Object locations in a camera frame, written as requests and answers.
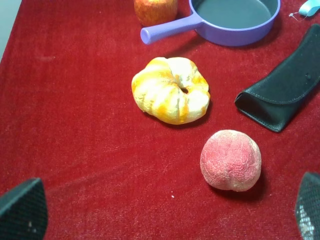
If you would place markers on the red yellow toy apple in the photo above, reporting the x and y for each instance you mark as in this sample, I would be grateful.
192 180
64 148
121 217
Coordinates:
155 12

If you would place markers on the purple toy frying pan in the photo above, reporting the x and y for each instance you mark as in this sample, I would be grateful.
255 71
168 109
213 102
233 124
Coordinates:
231 23

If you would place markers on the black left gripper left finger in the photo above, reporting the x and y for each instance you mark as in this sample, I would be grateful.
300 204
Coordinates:
23 211

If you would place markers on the black glasses case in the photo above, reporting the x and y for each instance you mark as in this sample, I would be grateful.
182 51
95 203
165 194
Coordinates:
274 100

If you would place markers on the pink toy peach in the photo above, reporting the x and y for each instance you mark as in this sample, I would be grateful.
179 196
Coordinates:
231 161

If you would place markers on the blue mesh bath sponge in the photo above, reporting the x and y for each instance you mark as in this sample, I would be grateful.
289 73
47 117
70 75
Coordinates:
308 8

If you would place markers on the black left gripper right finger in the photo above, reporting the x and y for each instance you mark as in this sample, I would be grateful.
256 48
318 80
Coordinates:
307 207

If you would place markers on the yellow white toy pumpkin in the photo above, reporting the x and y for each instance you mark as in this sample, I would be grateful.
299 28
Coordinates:
172 90

